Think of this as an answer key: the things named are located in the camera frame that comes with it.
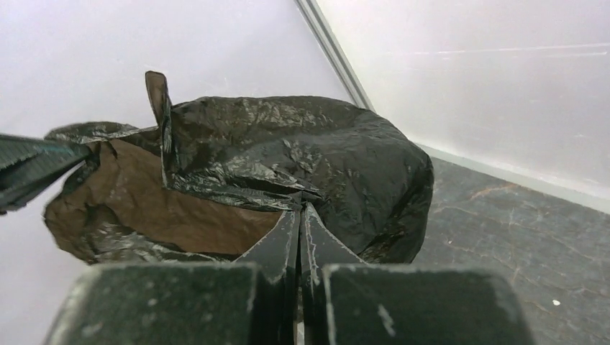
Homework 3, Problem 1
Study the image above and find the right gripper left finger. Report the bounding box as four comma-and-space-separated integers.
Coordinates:
45, 211, 300, 344

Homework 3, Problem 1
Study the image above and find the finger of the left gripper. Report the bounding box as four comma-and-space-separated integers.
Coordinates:
1, 134, 91, 215

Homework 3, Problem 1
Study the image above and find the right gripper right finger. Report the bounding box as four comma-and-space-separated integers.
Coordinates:
299, 204, 534, 344

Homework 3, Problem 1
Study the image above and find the black trash bag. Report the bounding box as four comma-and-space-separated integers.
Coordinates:
43, 71, 434, 263

